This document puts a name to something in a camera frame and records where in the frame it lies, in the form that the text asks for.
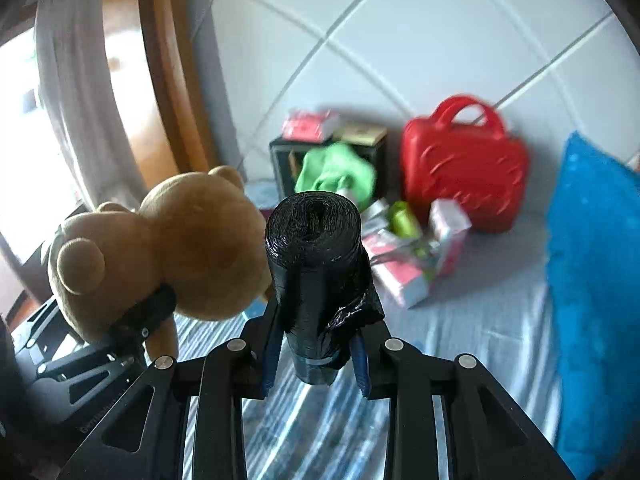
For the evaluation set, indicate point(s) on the red packet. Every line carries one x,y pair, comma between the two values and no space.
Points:
385,245

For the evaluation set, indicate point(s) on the black box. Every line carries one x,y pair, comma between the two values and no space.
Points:
280,160

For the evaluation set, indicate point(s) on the large pink tissue pack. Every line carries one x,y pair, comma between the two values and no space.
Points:
400,280

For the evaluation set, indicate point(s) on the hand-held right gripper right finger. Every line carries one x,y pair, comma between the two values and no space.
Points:
361,365

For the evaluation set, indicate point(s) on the beige box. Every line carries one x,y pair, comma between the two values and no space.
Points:
360,133

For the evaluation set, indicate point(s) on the tall pink white tissue pack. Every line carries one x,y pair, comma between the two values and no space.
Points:
447,240

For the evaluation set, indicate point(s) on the blue plastic crate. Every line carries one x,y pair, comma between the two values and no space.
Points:
595,285

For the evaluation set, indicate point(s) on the green pink packet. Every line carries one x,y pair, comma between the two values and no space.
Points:
402,220

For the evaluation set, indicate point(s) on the red plastic carry case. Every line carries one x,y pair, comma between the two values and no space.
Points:
465,170

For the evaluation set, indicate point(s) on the brown teddy bear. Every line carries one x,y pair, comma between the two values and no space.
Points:
200,250

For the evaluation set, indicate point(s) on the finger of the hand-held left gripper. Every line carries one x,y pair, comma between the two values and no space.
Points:
150,315
45,330

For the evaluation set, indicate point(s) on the red white pack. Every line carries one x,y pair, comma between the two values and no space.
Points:
305,127

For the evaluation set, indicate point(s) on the green plush cloth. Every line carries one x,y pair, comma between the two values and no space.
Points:
330,170

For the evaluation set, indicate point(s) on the wooden door frame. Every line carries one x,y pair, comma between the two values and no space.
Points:
160,85

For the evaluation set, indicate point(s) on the white curtain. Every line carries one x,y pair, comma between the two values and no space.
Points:
75,85

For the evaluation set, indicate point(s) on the black trash bag roll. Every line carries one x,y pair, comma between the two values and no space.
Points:
310,260

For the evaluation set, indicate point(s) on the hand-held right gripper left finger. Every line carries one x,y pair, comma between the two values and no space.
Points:
270,355

